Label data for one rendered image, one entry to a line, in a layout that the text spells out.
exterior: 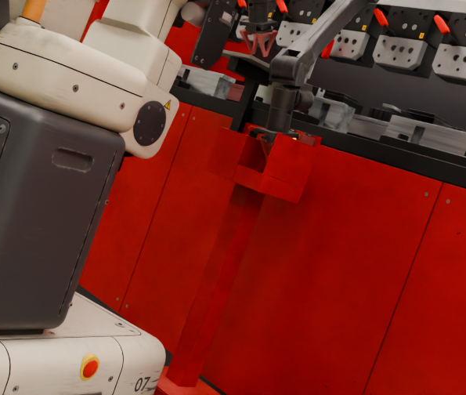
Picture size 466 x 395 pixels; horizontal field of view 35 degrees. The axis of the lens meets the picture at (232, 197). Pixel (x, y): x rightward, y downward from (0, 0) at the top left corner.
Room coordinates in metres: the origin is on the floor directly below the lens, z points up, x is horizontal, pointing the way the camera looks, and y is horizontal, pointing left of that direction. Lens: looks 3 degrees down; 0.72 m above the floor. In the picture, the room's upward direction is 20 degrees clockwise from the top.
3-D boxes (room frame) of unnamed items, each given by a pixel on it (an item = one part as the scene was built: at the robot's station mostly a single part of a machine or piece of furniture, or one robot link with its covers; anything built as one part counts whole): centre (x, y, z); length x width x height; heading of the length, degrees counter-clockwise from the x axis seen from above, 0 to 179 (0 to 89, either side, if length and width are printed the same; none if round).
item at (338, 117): (2.28, -0.09, 0.92); 0.39 x 0.06 x 0.10; 43
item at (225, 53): (2.22, 0.05, 1.00); 0.26 x 0.18 x 0.01; 133
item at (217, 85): (2.72, 0.32, 0.92); 0.50 x 0.06 x 0.10; 43
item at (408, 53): (2.04, -0.31, 1.18); 0.15 x 0.09 x 0.17; 43
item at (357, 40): (2.19, -0.17, 1.18); 0.15 x 0.09 x 0.17; 43
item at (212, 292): (1.88, -0.04, 0.39); 0.06 x 0.06 x 0.54; 45
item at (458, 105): (2.84, -0.27, 1.12); 1.13 x 0.02 x 0.44; 43
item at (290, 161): (1.88, -0.04, 0.75); 0.20 x 0.16 x 0.18; 45
